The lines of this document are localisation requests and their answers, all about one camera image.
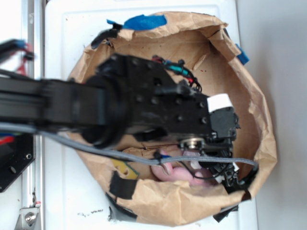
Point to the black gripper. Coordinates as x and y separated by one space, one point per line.
154 107

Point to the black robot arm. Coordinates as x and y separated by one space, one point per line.
86 108

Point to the brown paper bag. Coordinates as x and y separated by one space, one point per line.
200 40

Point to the pink plush toy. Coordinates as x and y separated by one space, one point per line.
190 172

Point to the blue tape strip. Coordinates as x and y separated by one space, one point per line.
141 22

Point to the black tape piece front left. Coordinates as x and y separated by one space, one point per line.
122 188

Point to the black tape piece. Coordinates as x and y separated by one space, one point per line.
224 213
122 188

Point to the black tape piece front right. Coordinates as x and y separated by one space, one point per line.
224 213

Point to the white plastic bin lid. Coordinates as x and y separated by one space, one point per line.
73 198

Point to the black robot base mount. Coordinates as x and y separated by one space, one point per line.
16 154

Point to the aluminium rail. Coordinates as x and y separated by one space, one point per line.
33 32

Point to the metal corner bracket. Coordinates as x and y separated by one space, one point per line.
29 219

